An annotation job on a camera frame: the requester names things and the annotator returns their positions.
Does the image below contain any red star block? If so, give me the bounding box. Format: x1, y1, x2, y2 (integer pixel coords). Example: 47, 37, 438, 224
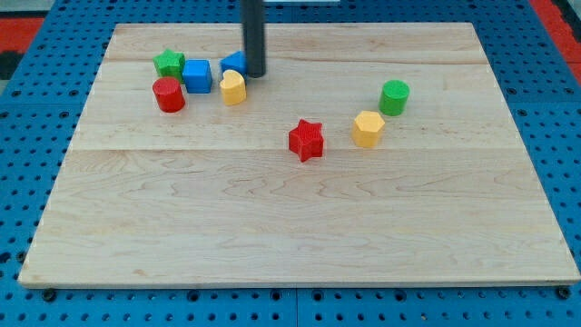
289, 119, 324, 163

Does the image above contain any red cylinder block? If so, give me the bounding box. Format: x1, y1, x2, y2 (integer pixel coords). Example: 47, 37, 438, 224
152, 76, 185, 114

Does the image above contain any yellow hexagon block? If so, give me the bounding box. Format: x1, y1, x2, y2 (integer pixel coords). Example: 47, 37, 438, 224
351, 111, 385, 148

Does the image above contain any light wooden board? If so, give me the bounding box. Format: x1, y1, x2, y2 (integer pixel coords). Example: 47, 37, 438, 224
19, 23, 580, 289

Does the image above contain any blue triangle block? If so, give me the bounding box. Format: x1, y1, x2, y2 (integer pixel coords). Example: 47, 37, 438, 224
220, 51, 247, 77

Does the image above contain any green star block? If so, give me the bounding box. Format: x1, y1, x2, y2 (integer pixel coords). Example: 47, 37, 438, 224
153, 49, 185, 84

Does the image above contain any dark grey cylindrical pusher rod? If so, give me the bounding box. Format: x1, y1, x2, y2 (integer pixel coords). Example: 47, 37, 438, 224
241, 0, 266, 78

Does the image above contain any yellow heart block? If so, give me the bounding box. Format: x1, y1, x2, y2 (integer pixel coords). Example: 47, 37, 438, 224
220, 70, 247, 105

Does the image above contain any green cylinder block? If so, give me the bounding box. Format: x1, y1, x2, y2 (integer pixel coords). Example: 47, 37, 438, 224
379, 80, 410, 116

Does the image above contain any blue cube block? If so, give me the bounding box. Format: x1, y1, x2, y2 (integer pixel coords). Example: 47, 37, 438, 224
182, 59, 212, 94

